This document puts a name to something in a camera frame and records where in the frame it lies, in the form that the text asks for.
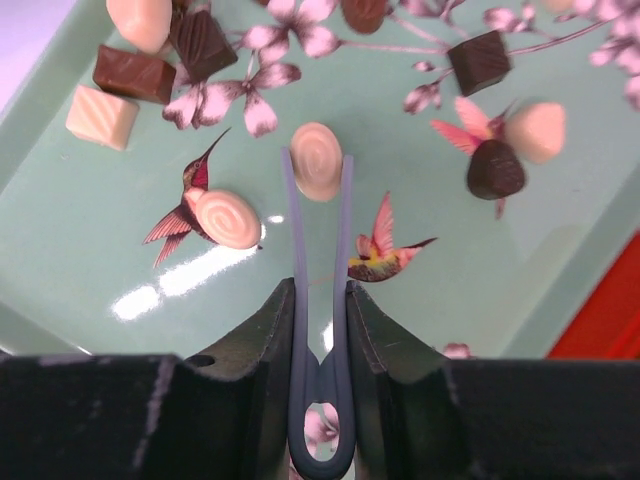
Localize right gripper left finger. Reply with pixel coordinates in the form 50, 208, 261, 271
1, 279, 294, 479

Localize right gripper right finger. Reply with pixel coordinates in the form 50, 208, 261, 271
346, 283, 639, 479

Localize grey plastic tweezers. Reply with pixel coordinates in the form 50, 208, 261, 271
280, 147, 356, 479

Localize orange chocolate box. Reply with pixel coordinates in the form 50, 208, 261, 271
547, 235, 640, 360

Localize green floral tray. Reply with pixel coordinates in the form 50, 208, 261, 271
1, 1, 639, 360

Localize white swirl oval chocolate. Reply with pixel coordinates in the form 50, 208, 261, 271
190, 190, 261, 250

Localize dark heart chocolate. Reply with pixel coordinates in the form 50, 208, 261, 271
466, 139, 527, 200

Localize white heart chocolate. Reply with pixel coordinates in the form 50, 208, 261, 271
504, 102, 566, 164

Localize white square chocolate low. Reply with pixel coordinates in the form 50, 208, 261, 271
65, 85, 139, 151

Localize brown square chocolate low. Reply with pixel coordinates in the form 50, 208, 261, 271
92, 45, 176, 105

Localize dark square chocolate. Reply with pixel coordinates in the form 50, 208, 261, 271
447, 30, 512, 97

